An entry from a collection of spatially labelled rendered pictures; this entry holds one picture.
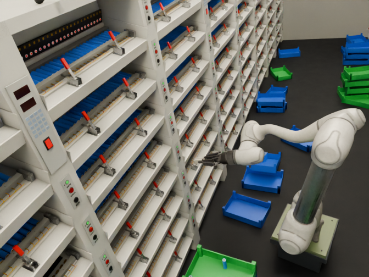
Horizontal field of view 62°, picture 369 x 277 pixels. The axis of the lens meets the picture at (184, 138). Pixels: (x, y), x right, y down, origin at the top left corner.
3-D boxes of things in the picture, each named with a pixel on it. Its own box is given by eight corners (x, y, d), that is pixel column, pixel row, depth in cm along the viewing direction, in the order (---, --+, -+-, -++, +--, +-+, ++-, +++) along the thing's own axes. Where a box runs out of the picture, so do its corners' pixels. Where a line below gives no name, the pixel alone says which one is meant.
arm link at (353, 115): (319, 112, 147) (312, 125, 138) (358, 97, 134) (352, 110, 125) (333, 134, 149) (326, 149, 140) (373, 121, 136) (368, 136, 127)
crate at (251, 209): (270, 208, 229) (270, 201, 225) (261, 228, 216) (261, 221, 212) (234, 197, 245) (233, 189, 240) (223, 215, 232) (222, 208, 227)
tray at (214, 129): (217, 136, 237) (219, 127, 231) (188, 191, 192) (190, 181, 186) (193, 128, 241) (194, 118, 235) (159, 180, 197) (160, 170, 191)
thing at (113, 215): (171, 153, 165) (173, 132, 156) (108, 246, 120) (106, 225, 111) (137, 140, 169) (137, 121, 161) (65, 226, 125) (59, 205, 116)
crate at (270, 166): (257, 158, 280) (258, 149, 278) (280, 160, 272) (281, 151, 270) (250, 170, 254) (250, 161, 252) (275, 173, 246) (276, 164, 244)
